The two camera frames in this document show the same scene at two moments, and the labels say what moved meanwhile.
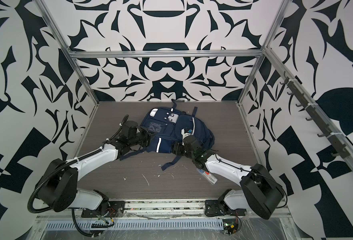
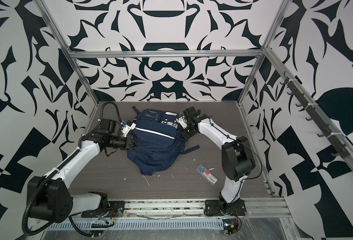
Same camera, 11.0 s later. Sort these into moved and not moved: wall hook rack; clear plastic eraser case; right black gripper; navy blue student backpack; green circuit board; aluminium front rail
Moved: navy blue student backpack; right black gripper
Not moved: green circuit board; clear plastic eraser case; wall hook rack; aluminium front rail
